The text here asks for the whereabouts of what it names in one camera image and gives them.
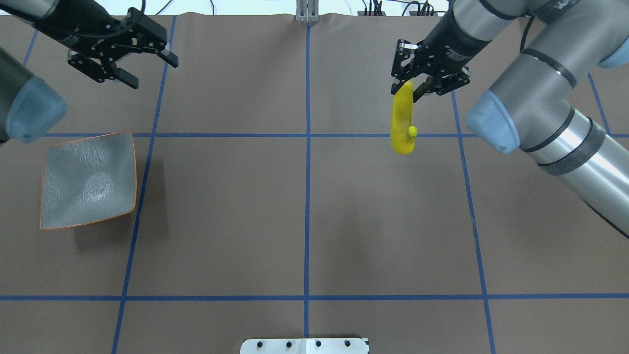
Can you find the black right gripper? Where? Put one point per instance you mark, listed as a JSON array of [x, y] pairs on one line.
[[454, 45]]

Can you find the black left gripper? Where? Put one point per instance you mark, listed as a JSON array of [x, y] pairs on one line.
[[74, 20]]

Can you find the yellow single banana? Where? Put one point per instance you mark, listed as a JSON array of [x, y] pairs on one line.
[[402, 131]]

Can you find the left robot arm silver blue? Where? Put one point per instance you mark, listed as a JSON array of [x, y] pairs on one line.
[[30, 107]]

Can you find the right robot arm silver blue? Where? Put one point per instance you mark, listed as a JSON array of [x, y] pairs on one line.
[[526, 107]]

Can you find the grey square plate orange rim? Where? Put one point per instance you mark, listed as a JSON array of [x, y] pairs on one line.
[[88, 181]]

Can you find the brown paper table mat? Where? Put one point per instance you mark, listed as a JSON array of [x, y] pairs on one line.
[[271, 206]]

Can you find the aluminium frame post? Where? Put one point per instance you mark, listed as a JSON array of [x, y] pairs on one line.
[[307, 11]]

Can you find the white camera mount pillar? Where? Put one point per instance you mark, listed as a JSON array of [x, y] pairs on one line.
[[306, 346]]

